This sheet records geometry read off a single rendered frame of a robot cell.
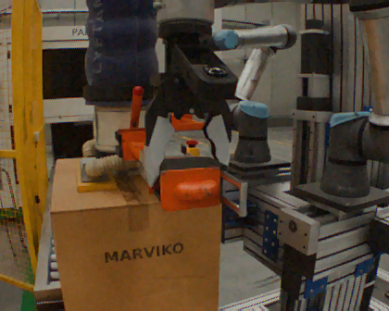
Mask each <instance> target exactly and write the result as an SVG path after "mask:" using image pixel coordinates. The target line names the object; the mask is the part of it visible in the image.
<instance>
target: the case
mask: <svg viewBox="0 0 389 311"><path fill-rule="evenodd" d="M81 159H83V157H81V158H67V159H57V160H56V170H55V176H54V181H53V186H54V187H53V192H52V197H51V208H50V220H51V224H52V230H53V238H54V247H55V252H56V264H57V269H58V273H59V281H60V285H61V290H62V298H63V300H64V306H65V311H219V288H220V233H221V204H219V205H218V206H211V207H202V208H194V209H187V210H179V211H170V212H162V210H161V203H160V202H159V200H158V199H157V198H156V196H155V195H153V194H148V188H147V182H146V181H145V179H144V177H143V176H142V175H141V173H140V174H139V175H130V176H129V175H119V173H118V171H117V170H116V171H112V172H111V174H112V176H113V178H114V180H115V182H116V184H117V190H110V191H100V192H91V193H78V190H77V168H76V161H77V160H81Z"/></svg>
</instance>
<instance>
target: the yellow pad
mask: <svg viewBox="0 0 389 311"><path fill-rule="evenodd" d="M76 168H77V190H78V193H91V192H100V191H110V190H117V184H116V182H115V180H114V178H113V176H112V174H111V172H110V171H109V172H108V173H106V174H104V173H103V177H102V179H99V180H89V179H88V177H87V175H86V172H85V168H84V167H83V165H82V159H81V160H77V161H76Z"/></svg>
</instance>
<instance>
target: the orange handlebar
mask: <svg viewBox="0 0 389 311"><path fill-rule="evenodd" d="M179 122H180V123H170V124H171V125H172V127H173V128H174V130H175V131H192V130H202V127H203V125H204V122H201V121H197V120H193V119H187V118H182V119H181V120H179ZM144 145H145V142H144V143H136V142H130V143H129V145H128V148H129V149H130V151H131V152H132V153H133V154H134V155H131V158H132V159H133V160H134V161H135V162H140V150H141V149H144ZM218 191H219V184H218V183H217V182H216V181H215V180H203V181H195V182H190V181H185V182H181V183H179V184H177V186H176V187H175V188H174V195H175V196H176V197H177V198H180V199H183V200H202V199H209V198H212V197H214V196H215V195H216V194H217V192H218Z"/></svg>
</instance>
